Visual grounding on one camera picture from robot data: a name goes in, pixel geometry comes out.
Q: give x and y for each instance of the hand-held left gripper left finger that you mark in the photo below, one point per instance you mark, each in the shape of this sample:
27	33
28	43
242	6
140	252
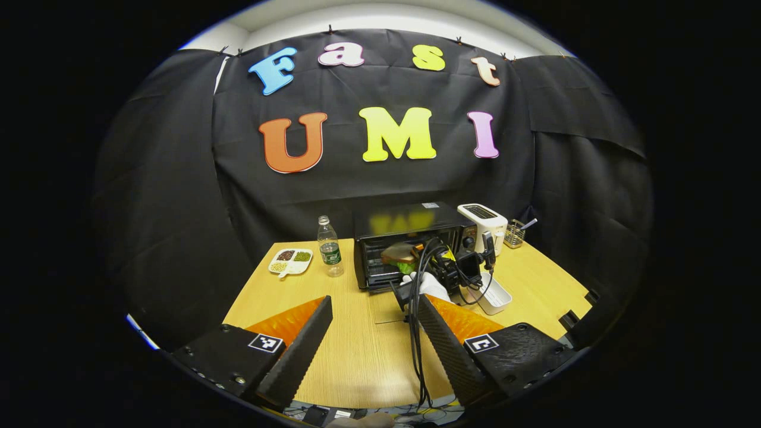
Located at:
300	353

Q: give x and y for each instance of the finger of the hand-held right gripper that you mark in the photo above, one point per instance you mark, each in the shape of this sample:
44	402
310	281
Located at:
431	267
429	248

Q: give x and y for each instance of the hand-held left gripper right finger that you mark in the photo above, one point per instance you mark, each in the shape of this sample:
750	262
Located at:
449	353

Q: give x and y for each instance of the sandwich with lettuce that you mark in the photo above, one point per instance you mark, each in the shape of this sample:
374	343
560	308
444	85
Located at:
399	254

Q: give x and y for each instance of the black electric oven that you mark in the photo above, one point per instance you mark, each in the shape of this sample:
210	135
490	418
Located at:
410	220

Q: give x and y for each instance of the white rectangular tray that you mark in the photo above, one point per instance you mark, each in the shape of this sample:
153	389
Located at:
496	297

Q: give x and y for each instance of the white toaster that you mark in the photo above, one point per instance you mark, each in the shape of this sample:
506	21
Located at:
484	223

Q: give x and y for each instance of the metal spoon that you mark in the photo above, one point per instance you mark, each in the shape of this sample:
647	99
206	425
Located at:
529	223

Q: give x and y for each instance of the white divided plate of beans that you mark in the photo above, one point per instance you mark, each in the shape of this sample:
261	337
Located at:
290	261

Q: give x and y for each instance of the clear plastic water bottle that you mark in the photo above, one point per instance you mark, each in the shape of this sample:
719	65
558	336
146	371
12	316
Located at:
330	252

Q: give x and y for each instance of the row of black cloth clips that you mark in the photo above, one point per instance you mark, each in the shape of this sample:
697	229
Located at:
329	28

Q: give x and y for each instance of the black table edge bracket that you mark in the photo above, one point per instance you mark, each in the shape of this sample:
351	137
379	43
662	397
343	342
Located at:
569	320
592	297

